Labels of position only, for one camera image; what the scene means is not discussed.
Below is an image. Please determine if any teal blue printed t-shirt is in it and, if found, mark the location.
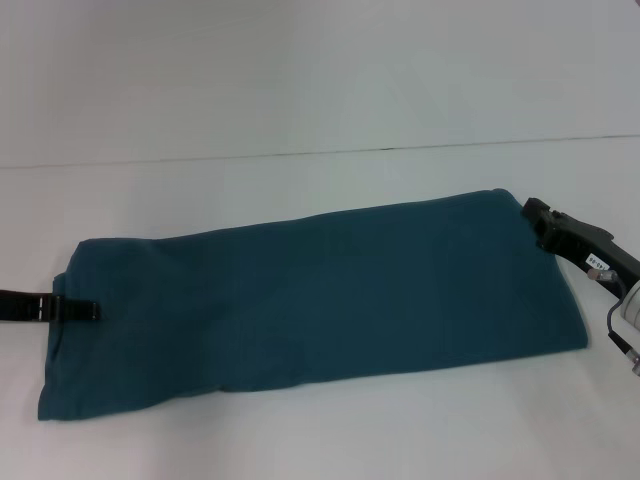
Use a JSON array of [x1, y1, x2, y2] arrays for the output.
[[35, 187, 592, 410]]

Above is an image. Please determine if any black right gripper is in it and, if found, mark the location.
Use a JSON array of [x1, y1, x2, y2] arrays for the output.
[[519, 196, 640, 282]]

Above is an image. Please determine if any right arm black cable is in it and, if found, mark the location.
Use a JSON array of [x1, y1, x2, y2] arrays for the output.
[[587, 264, 640, 376]]

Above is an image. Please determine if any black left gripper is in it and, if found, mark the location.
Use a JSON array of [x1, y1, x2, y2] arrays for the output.
[[0, 288, 103, 325]]

